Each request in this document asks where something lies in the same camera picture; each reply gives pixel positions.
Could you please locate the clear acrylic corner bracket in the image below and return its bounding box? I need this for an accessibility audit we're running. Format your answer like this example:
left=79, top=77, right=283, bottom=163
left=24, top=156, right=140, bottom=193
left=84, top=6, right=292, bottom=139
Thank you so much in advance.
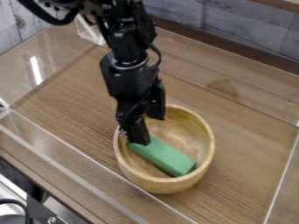
left=75, top=14, right=105, bottom=46

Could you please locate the black metal bracket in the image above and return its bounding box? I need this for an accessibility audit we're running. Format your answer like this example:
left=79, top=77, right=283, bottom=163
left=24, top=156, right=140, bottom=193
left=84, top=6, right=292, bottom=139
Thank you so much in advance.
left=26, top=194, right=76, bottom=224

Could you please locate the wooden oval bowl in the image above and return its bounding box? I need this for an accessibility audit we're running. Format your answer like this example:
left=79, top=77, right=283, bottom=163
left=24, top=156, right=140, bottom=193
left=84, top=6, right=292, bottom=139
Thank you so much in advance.
left=113, top=104, right=216, bottom=194

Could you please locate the clear acrylic enclosure wall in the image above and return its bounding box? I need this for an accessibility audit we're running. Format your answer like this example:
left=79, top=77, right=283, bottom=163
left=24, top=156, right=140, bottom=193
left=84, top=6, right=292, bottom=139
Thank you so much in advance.
left=0, top=26, right=299, bottom=224

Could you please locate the green rectangular block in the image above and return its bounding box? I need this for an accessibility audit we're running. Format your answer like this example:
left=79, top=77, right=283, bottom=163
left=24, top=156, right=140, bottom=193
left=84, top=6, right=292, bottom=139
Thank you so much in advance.
left=128, top=136, right=196, bottom=177

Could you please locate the black cable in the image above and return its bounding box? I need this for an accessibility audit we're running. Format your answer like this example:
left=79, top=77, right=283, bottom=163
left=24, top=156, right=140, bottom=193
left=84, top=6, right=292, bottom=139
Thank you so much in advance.
left=0, top=199, right=28, bottom=224

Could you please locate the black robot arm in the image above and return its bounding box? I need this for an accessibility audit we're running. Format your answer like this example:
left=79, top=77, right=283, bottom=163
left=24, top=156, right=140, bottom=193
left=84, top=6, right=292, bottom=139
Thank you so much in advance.
left=17, top=0, right=165, bottom=145

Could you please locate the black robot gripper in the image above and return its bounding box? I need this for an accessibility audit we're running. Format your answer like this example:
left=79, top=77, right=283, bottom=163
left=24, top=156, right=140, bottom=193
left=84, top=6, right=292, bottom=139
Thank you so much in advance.
left=99, top=53, right=165, bottom=145

